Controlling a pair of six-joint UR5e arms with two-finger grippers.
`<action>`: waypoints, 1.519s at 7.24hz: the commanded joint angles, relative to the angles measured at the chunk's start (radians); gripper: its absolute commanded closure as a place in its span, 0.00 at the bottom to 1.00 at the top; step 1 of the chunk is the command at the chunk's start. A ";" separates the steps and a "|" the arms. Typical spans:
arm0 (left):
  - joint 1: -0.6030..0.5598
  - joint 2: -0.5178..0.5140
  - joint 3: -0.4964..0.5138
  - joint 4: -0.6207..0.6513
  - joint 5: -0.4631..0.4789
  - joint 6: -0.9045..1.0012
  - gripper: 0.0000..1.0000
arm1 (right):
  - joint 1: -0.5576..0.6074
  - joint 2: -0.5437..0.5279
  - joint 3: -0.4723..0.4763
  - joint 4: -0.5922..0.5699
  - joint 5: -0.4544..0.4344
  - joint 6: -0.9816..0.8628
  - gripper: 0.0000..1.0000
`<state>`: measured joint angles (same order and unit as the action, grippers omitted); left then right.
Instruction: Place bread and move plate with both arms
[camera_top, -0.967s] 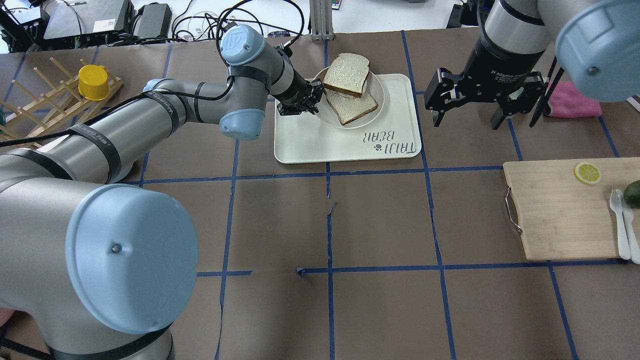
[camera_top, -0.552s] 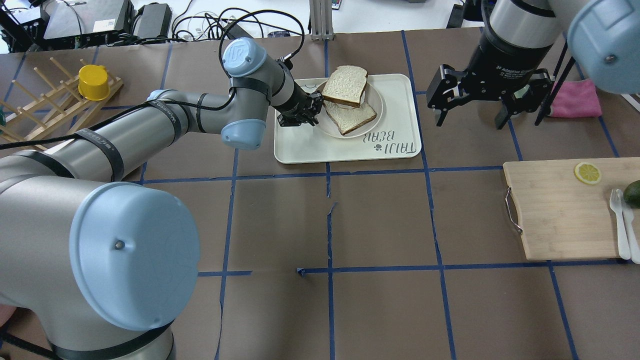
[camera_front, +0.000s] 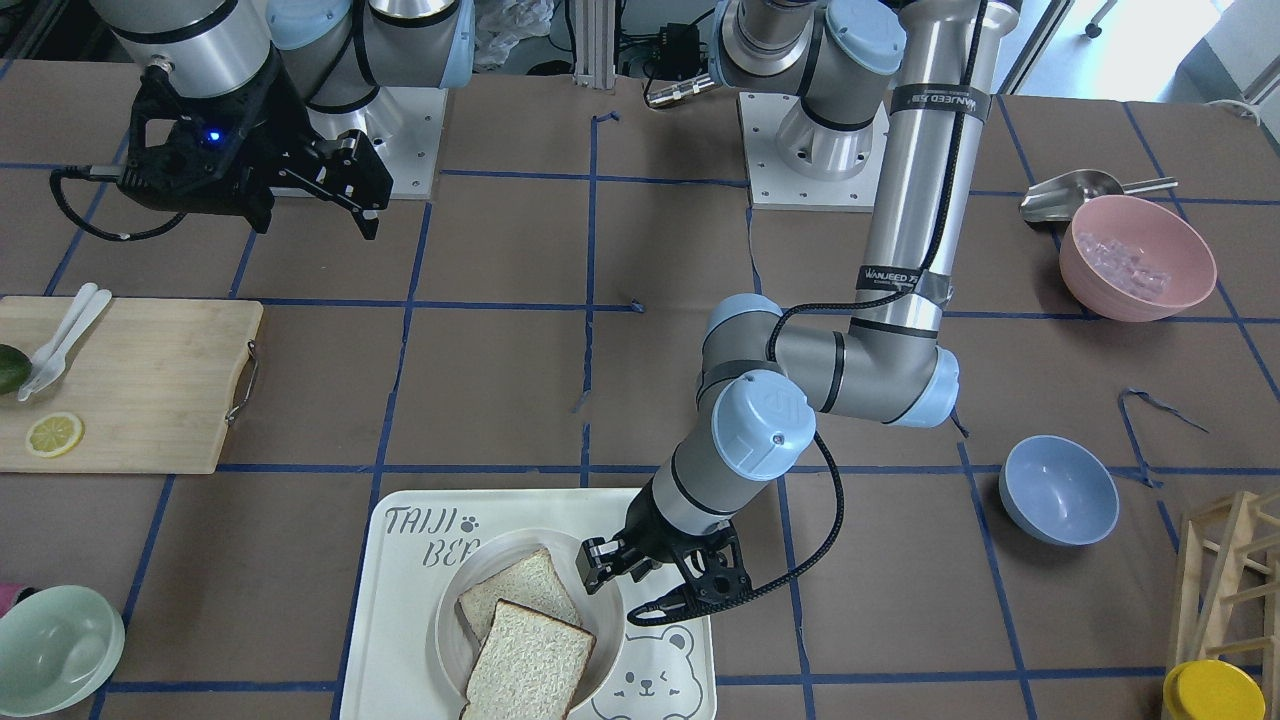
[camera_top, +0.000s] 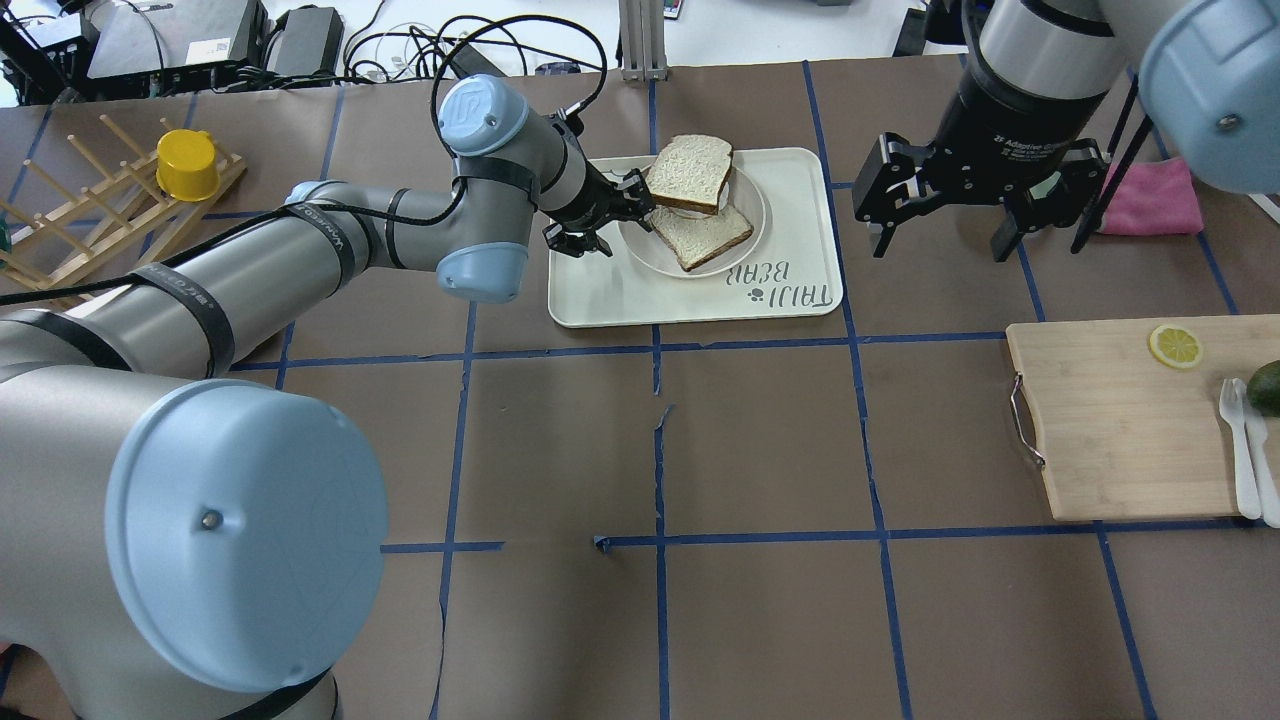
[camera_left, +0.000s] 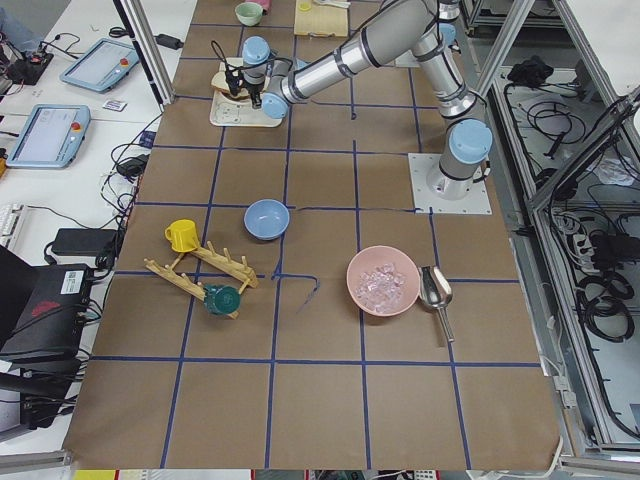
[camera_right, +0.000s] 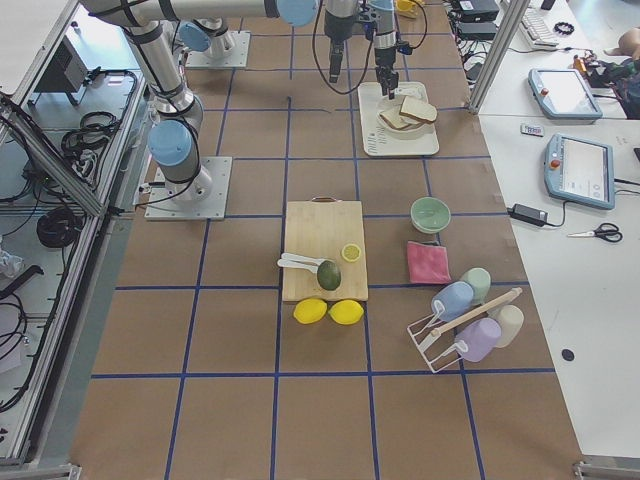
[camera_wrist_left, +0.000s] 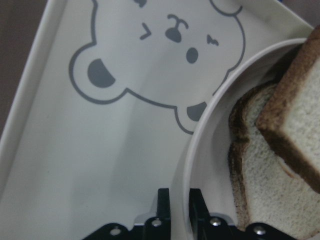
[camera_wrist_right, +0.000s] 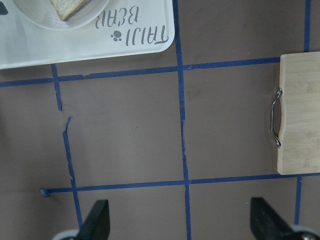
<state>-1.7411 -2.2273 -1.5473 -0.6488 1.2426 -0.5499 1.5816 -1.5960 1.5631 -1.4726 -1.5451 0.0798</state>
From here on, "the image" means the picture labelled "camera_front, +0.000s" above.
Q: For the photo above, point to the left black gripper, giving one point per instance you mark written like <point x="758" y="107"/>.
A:
<point x="648" y="533"/>

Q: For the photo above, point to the blue bowl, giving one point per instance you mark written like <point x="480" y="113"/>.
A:
<point x="1058" y="492"/>

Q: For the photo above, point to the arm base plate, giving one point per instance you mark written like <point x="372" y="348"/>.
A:
<point x="796" y="164"/>
<point x="404" y="124"/>

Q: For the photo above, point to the bread slice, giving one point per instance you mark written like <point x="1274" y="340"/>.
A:
<point x="532" y="582"/>
<point x="530" y="666"/>

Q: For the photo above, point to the cream bear tray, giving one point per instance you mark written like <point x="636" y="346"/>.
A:
<point x="418" y="538"/>

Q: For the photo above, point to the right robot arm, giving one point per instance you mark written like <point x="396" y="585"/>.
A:
<point x="335" y="52"/>

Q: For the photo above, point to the wooden cutting board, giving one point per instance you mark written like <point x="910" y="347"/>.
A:
<point x="153" y="381"/>

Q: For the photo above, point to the wooden cup rack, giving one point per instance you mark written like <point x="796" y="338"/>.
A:
<point x="1227" y="558"/>

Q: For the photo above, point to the pink cloth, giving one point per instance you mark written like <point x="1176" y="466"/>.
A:
<point x="13" y="593"/>

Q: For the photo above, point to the cream round plate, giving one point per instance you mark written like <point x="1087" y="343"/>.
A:
<point x="451" y="648"/>

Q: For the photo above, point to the metal scoop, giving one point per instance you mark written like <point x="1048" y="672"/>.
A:
<point x="1058" y="198"/>

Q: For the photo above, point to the green bowl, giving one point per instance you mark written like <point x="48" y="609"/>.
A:
<point x="57" y="648"/>

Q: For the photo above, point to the avocado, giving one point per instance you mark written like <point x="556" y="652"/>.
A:
<point x="15" y="369"/>

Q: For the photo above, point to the yellow cup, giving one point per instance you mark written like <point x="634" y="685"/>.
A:
<point x="1211" y="689"/>

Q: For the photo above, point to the white plastic fork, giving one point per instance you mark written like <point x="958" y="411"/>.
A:
<point x="43" y="354"/>

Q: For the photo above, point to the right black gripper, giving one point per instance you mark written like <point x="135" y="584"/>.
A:
<point x="268" y="128"/>

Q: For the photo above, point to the bread slice on plate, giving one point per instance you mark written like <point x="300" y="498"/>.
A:
<point x="532" y="582"/>

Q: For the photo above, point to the pink bowl with ice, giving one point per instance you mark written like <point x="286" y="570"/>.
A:
<point x="1131" y="260"/>

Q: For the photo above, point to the lemon slice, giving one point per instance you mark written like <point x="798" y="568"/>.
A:
<point x="54" y="435"/>

